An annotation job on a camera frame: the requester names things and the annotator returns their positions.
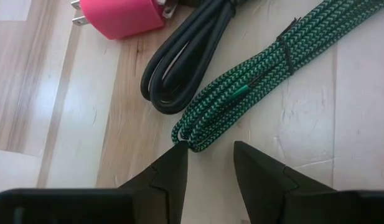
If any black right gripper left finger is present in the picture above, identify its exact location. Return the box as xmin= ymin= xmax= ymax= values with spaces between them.
xmin=118 ymin=141 xmax=189 ymax=224

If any black cable bundle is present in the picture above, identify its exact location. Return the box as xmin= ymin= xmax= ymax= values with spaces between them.
xmin=140 ymin=0 xmax=239 ymax=115

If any green marker pen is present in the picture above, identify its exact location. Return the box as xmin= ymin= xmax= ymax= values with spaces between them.
xmin=171 ymin=0 xmax=384 ymax=153

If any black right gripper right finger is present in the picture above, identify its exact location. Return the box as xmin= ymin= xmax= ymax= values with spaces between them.
xmin=233 ymin=140 xmax=335 ymax=224

